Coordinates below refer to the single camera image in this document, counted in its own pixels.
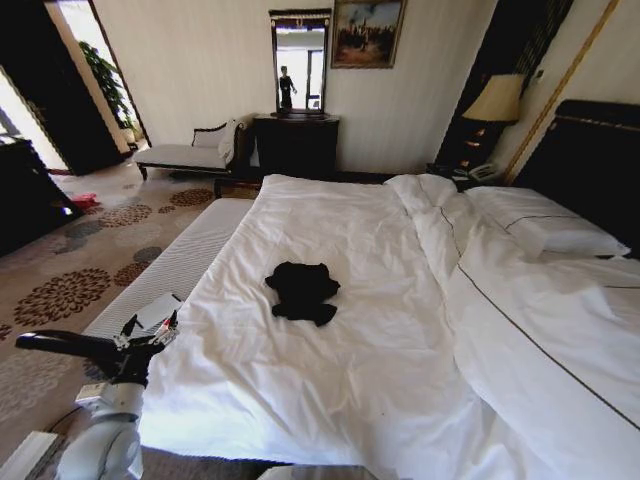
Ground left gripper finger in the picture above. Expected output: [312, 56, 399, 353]
[149, 309, 181, 347]
[116, 314, 147, 349]

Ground dark bed headboard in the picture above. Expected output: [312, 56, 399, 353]
[513, 98, 640, 202]

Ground white side mattress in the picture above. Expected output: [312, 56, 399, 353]
[81, 198, 259, 342]

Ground black garment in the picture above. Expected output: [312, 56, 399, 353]
[264, 261, 343, 328]

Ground dark low cabinet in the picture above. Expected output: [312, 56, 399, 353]
[0, 139, 85, 259]

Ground white chaise lounge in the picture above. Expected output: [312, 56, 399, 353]
[133, 119, 252, 182]

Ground white duvet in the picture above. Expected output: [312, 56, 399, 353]
[138, 172, 640, 480]

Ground dark wooden dresser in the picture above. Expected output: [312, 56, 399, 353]
[251, 113, 342, 177]

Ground green potted plant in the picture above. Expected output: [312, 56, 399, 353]
[78, 40, 139, 147]

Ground person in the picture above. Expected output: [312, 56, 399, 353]
[278, 64, 299, 111]

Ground dark framed mirror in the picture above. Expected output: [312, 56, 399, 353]
[268, 8, 334, 118]

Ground dark nightstand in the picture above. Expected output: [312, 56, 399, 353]
[424, 161, 507, 194]

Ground white telephone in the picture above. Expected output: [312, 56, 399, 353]
[468, 163, 502, 182]

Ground gold framed painting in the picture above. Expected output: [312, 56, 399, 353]
[329, 0, 409, 70]

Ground table lamp with cream shade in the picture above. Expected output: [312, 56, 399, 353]
[448, 74, 527, 167]

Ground white pillow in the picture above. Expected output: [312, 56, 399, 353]
[467, 185, 632, 259]

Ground dark wall panel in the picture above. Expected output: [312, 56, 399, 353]
[433, 0, 557, 167]

